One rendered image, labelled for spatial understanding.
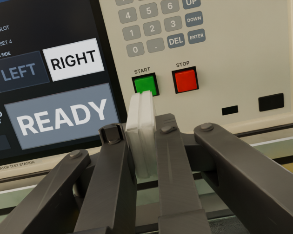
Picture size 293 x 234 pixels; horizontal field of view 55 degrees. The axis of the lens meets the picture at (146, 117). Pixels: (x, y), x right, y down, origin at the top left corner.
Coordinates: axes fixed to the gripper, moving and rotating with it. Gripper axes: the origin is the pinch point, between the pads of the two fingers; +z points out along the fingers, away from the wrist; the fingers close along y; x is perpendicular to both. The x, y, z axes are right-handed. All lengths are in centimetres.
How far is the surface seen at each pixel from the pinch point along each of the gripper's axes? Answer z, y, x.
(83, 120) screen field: 9.8, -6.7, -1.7
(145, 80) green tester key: 9.2, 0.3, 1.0
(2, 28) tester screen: 9.8, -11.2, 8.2
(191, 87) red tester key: 9.2, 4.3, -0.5
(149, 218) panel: 22.1, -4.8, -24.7
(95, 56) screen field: 9.8, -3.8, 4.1
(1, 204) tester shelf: 7.0, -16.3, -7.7
